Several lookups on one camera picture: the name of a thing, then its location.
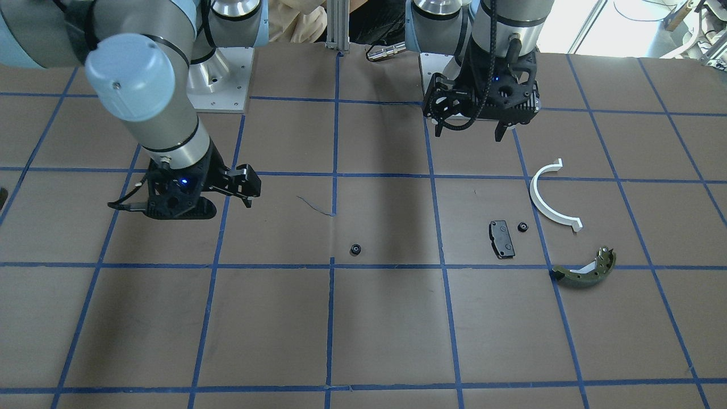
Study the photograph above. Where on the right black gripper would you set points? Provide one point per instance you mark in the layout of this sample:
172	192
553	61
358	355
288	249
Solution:
216	170

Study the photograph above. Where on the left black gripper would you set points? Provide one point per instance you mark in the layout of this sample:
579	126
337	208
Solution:
469	81

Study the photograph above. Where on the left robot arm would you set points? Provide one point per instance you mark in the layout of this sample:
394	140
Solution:
493	46

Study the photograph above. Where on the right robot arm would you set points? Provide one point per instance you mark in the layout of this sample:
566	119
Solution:
137	56

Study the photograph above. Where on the black brake pad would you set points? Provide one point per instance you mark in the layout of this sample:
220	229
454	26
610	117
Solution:
501	239

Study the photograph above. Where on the person in beige shirt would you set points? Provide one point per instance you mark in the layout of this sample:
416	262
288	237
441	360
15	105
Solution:
296	22

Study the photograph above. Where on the green brake shoe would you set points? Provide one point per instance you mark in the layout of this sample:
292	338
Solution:
590	275

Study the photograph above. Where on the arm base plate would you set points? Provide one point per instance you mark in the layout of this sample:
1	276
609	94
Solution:
220	83
431	63

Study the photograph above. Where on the silver metal tool handle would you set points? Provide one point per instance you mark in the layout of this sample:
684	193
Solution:
386	52

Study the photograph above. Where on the white curved plastic bracket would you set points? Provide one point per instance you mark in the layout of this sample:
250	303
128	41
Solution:
543	207

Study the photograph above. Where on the aluminium frame post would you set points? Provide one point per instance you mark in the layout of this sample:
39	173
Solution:
337	37

